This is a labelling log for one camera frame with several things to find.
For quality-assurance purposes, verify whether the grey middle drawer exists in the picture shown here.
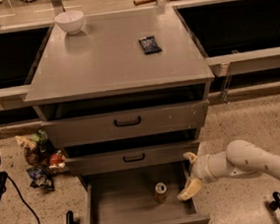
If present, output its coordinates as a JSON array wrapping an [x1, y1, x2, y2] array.
[[65, 140, 199, 176]]

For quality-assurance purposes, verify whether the black cable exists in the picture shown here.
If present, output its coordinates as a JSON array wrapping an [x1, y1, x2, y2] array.
[[6, 172, 55, 224]]

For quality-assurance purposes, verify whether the grey drawer cabinet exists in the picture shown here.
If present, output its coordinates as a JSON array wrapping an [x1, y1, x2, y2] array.
[[15, 0, 230, 224]]

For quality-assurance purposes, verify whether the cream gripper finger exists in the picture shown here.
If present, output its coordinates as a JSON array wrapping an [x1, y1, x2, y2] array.
[[176, 178, 202, 201], [182, 152, 198, 165]]

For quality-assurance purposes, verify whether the white bowl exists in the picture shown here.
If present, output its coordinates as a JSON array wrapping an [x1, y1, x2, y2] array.
[[54, 10, 85, 35]]

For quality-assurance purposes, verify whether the blue chip bag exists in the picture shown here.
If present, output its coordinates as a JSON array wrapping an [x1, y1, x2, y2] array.
[[27, 167, 54, 190]]

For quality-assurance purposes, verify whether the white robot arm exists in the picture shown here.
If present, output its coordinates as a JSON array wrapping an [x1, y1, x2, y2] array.
[[177, 140, 280, 201]]

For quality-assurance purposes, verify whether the red snack item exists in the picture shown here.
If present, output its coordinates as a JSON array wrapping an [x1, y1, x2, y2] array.
[[48, 153, 65, 169]]

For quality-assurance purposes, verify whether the grey bottom drawer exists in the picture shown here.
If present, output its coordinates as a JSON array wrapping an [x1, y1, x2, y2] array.
[[86, 162, 210, 224]]

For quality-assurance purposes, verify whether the orange soda can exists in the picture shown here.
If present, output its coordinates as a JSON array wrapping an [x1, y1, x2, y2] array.
[[154, 183, 168, 204]]

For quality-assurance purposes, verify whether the grey top drawer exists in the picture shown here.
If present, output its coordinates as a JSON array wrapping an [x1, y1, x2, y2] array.
[[42, 101, 209, 148]]

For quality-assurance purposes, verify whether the grey drawer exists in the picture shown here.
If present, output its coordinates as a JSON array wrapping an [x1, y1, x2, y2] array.
[[42, 101, 209, 148], [86, 162, 210, 224], [65, 140, 199, 176]]

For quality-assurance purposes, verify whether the dark blue snack packet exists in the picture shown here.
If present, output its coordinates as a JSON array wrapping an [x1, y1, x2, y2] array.
[[139, 36, 162, 55]]

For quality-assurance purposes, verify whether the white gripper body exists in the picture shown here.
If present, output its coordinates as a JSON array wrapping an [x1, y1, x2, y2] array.
[[191, 154, 217, 184]]

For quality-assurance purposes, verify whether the pile of snack bags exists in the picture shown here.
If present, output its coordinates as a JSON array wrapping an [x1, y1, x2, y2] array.
[[16, 130, 65, 170]]

